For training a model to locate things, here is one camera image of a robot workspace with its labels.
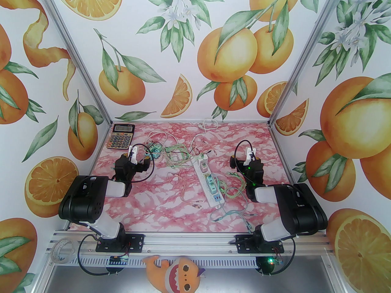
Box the white power strip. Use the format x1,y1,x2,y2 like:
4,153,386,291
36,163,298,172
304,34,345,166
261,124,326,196
191,154,226,207

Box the black and gold calculator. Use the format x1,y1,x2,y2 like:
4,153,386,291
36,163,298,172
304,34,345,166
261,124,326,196
106,123,135,150

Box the clear tape roll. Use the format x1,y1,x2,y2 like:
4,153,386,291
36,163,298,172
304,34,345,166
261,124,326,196
51,238,75,264

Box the orange plush toy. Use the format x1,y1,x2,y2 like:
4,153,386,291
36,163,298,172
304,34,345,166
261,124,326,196
144,255,206,293

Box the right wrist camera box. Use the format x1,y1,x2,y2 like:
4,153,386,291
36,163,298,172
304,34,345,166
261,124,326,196
230,155,245,171

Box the pink USB cable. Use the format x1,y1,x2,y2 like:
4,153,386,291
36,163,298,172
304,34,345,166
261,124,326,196
170,174,203,210
146,131,173,147

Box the light green USB cable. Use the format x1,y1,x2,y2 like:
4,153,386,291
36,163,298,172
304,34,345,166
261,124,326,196
225,170,255,201
164,144,191,168

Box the black USB cable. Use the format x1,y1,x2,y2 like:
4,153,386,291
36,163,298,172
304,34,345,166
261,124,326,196
166,147,214,165

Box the white power strip cord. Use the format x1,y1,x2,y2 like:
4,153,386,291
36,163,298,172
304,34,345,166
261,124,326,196
191,118,219,161

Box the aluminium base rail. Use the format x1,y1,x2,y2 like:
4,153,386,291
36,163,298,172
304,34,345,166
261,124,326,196
46,229,336,255

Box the perforated cable tray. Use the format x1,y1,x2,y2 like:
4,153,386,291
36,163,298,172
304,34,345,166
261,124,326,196
72,256,261,268

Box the aluminium frame post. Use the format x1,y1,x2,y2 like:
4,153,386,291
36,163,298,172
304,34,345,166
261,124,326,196
267,0,362,126
32,0,113,126

